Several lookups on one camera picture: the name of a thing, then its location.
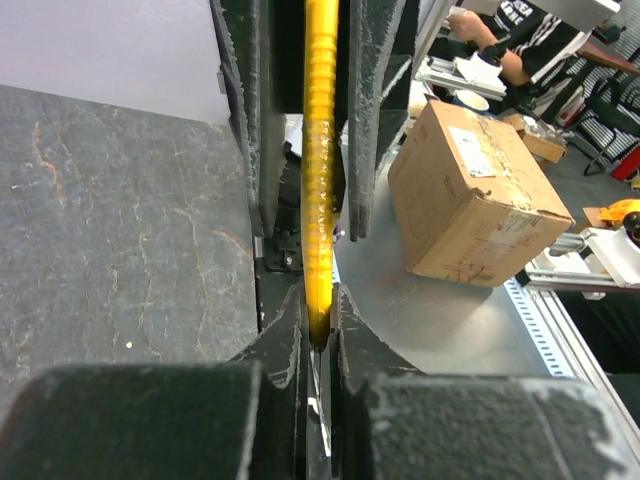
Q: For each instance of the white cup in background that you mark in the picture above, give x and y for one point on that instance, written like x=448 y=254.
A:
x=470 y=100

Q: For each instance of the aluminium frame with white block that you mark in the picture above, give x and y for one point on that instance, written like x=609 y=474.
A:
x=595 y=260

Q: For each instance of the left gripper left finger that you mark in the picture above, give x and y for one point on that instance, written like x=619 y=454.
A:
x=244 y=418

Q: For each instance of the yellow tape dispenser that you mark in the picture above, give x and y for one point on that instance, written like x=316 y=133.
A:
x=623 y=214

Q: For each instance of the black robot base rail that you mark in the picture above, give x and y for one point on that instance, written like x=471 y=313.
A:
x=278 y=256

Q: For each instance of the yellow utility knife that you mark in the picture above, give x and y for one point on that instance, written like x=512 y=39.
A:
x=320 y=55

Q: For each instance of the person in black shirt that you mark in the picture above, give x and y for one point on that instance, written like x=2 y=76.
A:
x=527 y=41

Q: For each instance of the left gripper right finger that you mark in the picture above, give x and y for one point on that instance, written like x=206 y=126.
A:
x=392 y=421

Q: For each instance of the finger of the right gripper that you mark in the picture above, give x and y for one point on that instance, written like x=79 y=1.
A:
x=246 y=33
x=381 y=53

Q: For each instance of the slotted cable duct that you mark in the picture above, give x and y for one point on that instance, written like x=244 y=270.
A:
x=538 y=331

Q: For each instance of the large background cardboard box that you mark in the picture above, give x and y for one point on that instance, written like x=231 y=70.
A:
x=471 y=202

